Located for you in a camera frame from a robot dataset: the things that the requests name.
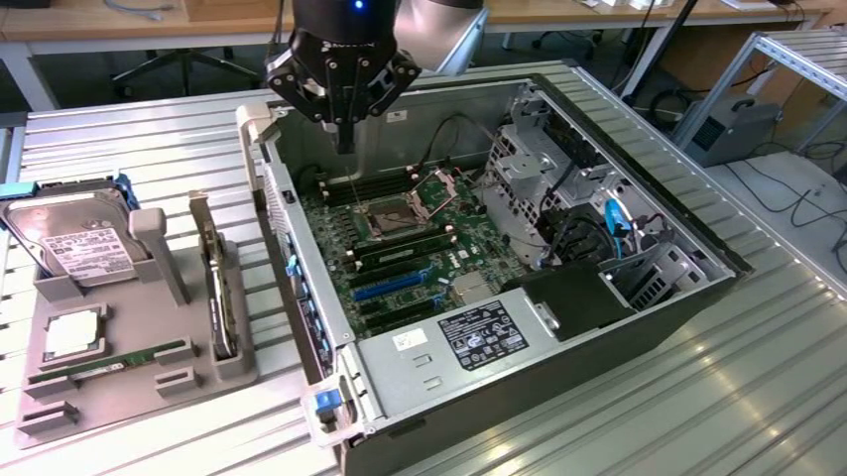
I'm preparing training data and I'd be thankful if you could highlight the silver socket cover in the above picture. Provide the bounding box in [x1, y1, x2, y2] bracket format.
[408, 168, 459, 215]

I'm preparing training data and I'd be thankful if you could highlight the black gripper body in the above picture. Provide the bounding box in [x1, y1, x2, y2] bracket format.
[288, 0, 400, 64]

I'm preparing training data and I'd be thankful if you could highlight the grey power supply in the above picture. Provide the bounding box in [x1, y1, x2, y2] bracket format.
[343, 290, 563, 422]

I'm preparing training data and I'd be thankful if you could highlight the silver chipset heatsink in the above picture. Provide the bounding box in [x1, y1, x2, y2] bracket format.
[452, 275, 496, 304]

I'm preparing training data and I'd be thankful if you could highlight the wooden office desk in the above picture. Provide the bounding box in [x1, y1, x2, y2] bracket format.
[0, 0, 832, 113]

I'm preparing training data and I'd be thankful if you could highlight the open dark PC case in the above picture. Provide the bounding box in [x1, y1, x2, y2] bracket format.
[235, 72, 756, 476]

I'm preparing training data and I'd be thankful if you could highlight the black plastic shroud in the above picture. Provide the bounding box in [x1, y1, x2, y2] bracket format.
[499, 262, 640, 343]

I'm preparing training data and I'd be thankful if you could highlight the black thin wire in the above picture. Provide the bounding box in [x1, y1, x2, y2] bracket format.
[421, 114, 480, 173]

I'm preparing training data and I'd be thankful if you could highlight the silver CPU chip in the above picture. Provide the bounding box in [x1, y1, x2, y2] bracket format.
[40, 312, 108, 362]

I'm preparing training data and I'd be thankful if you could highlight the thin locking lever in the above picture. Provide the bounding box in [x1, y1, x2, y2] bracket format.
[344, 166, 367, 214]

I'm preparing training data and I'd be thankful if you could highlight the green motherboard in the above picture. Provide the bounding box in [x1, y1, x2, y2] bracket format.
[296, 165, 531, 339]

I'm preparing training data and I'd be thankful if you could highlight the black slanted pole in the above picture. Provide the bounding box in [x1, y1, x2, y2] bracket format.
[617, 0, 701, 100]

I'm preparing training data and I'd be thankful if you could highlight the black office chair base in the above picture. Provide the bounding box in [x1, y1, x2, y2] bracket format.
[500, 28, 604, 61]
[108, 47, 263, 98]

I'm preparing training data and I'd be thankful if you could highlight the blue flat wire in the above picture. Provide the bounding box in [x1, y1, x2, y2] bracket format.
[600, 196, 631, 260]

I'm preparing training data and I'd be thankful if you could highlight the silver metal drive cage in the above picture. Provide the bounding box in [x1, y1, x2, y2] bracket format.
[485, 123, 600, 234]

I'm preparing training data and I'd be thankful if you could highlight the CPU socket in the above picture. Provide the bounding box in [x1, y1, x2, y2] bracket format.
[355, 195, 425, 243]

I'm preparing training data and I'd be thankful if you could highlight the black wire bundle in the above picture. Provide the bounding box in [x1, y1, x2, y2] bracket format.
[536, 163, 663, 264]

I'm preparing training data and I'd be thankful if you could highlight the black RAM slot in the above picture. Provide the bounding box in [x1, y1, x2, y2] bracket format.
[324, 183, 424, 207]
[319, 172, 417, 195]
[321, 178, 420, 201]
[316, 166, 413, 189]

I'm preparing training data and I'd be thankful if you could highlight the light blue network cable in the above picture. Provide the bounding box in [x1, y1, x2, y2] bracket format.
[103, 0, 177, 22]

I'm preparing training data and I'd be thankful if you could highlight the aluminium frame table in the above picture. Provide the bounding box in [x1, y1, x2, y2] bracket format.
[667, 27, 847, 155]

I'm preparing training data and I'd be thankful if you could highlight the black graphics card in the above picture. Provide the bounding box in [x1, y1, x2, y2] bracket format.
[187, 189, 241, 359]

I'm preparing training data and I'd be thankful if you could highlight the grey parts rack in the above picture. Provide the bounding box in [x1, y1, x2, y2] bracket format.
[12, 205, 260, 450]

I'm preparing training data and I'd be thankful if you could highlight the black floor cable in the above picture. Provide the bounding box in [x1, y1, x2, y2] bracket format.
[724, 148, 847, 237]

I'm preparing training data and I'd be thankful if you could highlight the silver metal disk bay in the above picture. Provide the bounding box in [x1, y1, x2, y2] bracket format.
[597, 242, 736, 312]

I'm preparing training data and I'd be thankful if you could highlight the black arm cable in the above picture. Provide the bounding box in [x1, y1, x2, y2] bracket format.
[265, 0, 287, 63]

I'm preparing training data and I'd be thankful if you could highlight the silver hard disk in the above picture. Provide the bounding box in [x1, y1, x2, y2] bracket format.
[0, 190, 152, 290]

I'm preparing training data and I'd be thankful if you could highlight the black expansion slot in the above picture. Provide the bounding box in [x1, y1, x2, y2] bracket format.
[359, 296, 437, 321]
[347, 262, 424, 290]
[363, 309, 441, 333]

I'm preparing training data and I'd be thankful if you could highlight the grey machine box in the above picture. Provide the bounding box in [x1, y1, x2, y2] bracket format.
[673, 96, 782, 168]

